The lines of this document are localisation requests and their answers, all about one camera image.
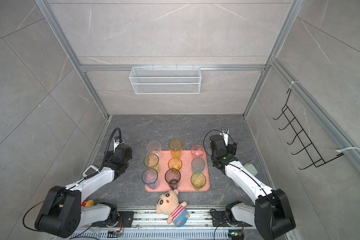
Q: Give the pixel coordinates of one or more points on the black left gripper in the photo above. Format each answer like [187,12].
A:
[109,158]

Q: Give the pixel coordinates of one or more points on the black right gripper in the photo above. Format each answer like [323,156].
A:
[232,148]

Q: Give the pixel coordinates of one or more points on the short pink glass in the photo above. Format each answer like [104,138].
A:
[197,151]

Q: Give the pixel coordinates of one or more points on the teal dimpled glass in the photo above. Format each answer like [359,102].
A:
[198,165]

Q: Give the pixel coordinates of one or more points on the tall green glass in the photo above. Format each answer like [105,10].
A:
[152,161]

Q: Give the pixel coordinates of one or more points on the short green glass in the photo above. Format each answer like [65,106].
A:
[198,181]

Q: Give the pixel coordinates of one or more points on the tall blue glass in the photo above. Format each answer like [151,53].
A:
[150,178]

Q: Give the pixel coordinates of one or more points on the pink plastic tray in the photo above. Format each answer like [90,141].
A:
[185,184]

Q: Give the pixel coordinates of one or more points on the clear glass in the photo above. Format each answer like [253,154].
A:
[154,147]

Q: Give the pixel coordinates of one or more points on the short yellow glass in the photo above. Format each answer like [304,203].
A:
[175,163]

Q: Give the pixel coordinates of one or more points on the tall yellow glass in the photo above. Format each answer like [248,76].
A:
[176,148]

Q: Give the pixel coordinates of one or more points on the dark grey glass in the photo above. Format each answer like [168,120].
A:
[173,177]

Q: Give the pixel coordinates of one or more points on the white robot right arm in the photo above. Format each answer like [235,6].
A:
[271,213]

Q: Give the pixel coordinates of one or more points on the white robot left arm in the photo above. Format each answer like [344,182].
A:
[62,211]

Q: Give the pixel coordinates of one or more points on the white digital clock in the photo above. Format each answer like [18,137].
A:
[90,171]

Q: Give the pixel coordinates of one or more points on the pale green box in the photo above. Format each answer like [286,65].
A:
[250,169]

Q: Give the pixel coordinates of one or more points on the yellow plush toy red dress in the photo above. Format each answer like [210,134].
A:
[87,203]

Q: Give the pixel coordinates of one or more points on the boy plush doll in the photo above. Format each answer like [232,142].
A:
[168,204]

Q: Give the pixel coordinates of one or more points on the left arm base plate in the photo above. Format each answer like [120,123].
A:
[120,219]

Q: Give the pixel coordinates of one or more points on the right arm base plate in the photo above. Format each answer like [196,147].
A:
[219,219]

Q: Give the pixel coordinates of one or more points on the aluminium rail at front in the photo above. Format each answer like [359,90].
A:
[148,225]

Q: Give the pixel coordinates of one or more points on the white wire mesh basket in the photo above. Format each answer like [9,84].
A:
[166,80]

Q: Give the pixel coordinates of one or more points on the black wire hook rack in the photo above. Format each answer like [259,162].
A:
[302,137]

